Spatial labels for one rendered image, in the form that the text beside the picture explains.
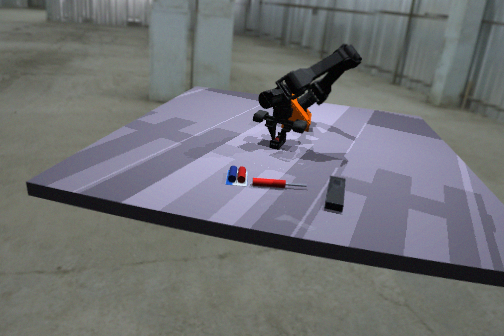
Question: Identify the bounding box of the red-handled screwdriver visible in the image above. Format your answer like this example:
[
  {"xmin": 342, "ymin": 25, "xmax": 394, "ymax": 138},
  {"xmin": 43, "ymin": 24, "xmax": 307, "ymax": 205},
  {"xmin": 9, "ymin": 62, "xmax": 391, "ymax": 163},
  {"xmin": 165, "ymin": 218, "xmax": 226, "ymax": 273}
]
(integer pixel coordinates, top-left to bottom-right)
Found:
[{"xmin": 252, "ymin": 178, "xmax": 307, "ymax": 188}]

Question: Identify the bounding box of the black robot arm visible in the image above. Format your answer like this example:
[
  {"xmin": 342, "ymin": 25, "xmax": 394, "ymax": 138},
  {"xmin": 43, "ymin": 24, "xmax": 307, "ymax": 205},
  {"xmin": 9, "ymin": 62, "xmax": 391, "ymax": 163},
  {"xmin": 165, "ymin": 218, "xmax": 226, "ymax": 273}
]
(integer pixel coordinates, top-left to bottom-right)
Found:
[{"xmin": 258, "ymin": 43, "xmax": 362, "ymax": 113}]

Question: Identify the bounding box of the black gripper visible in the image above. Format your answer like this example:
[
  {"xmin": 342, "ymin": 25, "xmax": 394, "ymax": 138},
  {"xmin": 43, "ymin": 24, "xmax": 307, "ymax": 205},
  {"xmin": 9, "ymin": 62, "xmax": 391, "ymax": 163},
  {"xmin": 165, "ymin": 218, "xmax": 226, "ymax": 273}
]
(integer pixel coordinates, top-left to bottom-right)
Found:
[{"xmin": 253, "ymin": 104, "xmax": 307, "ymax": 144}]

